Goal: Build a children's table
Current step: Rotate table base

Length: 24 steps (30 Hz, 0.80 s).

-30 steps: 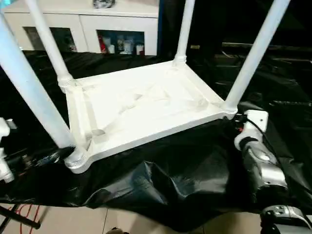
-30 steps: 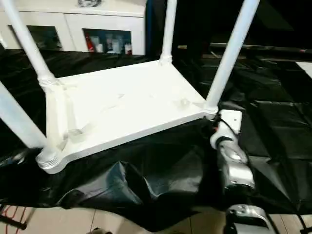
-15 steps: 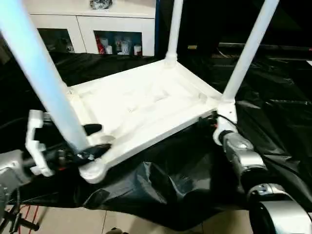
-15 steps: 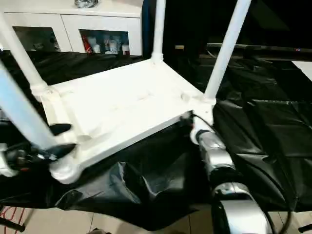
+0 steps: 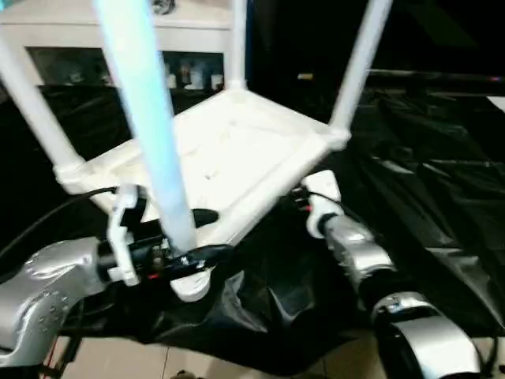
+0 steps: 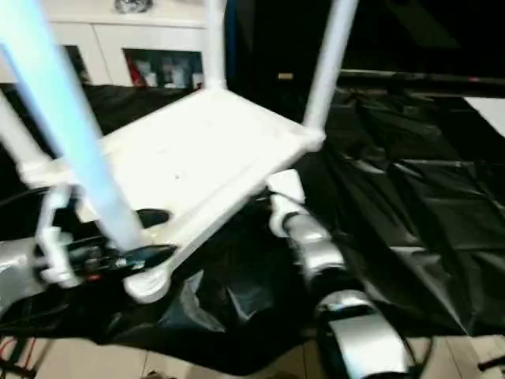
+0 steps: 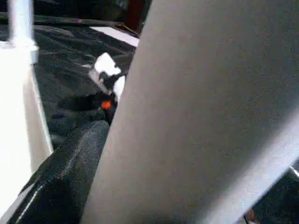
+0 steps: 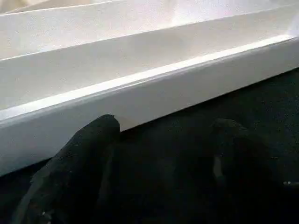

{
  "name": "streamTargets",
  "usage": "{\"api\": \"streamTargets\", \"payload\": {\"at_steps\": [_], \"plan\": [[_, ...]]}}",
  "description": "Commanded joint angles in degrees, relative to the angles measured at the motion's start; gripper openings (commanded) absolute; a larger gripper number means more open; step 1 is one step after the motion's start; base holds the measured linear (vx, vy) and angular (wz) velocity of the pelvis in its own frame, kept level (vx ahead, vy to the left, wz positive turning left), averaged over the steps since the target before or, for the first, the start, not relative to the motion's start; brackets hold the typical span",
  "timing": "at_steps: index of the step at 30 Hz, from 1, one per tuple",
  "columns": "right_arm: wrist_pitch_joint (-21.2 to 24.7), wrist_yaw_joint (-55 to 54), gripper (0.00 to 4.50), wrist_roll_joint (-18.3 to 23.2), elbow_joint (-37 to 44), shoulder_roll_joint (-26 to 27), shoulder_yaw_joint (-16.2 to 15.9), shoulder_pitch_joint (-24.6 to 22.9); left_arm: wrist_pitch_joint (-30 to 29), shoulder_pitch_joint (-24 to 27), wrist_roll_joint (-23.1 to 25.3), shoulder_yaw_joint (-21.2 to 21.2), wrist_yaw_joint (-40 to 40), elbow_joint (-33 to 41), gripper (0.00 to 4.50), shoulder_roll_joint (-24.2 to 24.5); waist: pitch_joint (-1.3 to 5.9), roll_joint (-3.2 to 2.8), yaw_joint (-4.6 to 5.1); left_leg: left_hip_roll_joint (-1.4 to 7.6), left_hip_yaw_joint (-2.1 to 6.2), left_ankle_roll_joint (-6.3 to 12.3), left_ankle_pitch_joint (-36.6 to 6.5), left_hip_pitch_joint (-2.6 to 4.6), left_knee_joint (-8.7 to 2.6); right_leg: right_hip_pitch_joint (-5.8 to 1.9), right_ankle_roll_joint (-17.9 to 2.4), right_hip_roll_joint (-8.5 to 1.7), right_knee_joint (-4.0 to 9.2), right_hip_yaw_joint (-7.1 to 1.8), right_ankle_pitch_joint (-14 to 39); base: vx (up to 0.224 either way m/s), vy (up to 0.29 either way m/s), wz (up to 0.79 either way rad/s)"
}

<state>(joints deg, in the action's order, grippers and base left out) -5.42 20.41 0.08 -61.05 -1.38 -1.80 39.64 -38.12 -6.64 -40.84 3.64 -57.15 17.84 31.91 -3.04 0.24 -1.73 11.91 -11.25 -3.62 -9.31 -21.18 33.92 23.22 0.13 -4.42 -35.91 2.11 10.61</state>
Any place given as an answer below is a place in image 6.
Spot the white plastic table top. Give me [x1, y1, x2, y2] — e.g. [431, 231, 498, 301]
[16, 85, 327, 306]

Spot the white plastic table leg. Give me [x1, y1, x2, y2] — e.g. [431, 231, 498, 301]
[200, 0, 230, 92]
[0, 101, 50, 184]
[0, 0, 148, 252]
[303, 0, 361, 152]

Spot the red bottle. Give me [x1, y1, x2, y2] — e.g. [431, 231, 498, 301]
[128, 55, 146, 88]

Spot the white cabinet with glass doors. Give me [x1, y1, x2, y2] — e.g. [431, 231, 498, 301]
[38, 0, 231, 89]

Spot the black work mat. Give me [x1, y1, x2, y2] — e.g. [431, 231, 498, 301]
[0, 79, 505, 376]

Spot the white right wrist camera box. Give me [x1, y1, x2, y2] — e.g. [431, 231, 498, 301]
[264, 169, 307, 239]

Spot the grey horizontal rail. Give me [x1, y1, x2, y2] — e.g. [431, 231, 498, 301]
[339, 69, 505, 88]

